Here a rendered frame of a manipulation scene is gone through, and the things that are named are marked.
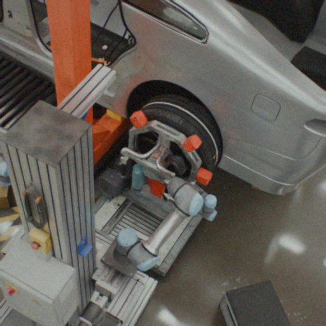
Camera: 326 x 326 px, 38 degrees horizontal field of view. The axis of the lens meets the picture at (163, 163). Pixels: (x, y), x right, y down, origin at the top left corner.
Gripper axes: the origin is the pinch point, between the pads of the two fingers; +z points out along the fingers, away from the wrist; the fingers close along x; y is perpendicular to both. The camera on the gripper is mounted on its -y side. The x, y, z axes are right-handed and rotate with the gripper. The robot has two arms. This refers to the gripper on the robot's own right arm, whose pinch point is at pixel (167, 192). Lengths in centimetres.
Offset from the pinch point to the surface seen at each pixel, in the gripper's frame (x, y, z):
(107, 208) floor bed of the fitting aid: -7, -75, 51
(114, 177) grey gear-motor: -16, -42, 51
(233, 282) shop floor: -10, -83, -65
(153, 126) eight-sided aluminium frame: -21.0, 29.2, 26.1
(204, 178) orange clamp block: -20.4, 5.5, -16.3
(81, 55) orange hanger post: 1, 82, 66
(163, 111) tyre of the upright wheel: -32, 34, 26
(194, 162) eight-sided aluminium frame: -20.5, 16.5, -6.9
